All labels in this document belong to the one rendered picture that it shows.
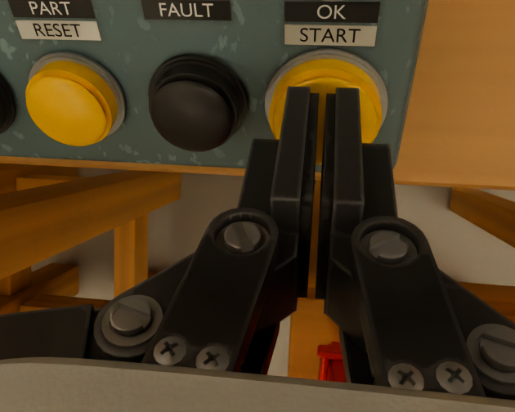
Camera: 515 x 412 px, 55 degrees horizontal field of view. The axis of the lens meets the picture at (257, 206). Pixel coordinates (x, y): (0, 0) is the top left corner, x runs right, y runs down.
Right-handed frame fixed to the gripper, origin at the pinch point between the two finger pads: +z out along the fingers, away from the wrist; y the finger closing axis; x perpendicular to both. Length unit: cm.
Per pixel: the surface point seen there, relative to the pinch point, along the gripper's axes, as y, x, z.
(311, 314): 0.1, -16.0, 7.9
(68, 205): -30, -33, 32
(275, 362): -7, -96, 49
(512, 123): 5.9, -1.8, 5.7
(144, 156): -5.4, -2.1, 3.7
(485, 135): 5.2, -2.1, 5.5
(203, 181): -25, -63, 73
